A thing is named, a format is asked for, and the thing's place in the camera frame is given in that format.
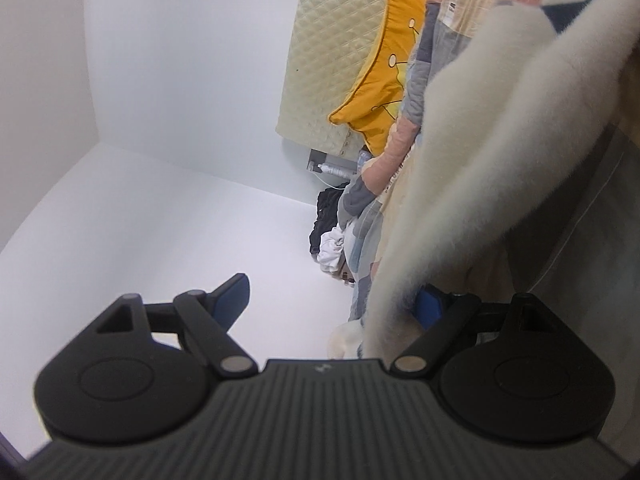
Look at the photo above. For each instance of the yellow pillow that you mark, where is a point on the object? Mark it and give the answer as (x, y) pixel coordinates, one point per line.
(385, 50)

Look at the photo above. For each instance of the patchwork quilt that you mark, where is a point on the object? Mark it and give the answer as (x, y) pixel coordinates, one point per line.
(395, 160)

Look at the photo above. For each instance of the black clothes pile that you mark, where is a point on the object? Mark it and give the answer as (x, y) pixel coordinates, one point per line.
(327, 210)

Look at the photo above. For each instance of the brown patterned cloth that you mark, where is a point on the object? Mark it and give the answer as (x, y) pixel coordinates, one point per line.
(345, 275)

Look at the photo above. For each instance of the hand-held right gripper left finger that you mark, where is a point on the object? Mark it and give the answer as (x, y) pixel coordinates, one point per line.
(234, 300)

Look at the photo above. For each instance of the grey bedside shelf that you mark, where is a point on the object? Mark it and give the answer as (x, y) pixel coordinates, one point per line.
(320, 156)

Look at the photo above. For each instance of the cream quilted headboard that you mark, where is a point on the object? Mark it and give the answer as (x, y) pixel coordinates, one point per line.
(330, 35)

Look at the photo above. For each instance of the fluffy striped cream sweater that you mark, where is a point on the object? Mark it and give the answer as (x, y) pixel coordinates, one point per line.
(475, 160)

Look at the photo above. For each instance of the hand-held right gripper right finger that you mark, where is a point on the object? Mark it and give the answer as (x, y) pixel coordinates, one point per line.
(430, 307)

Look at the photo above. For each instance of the white crumpled cloth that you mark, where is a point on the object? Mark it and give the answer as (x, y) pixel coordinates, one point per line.
(332, 252)

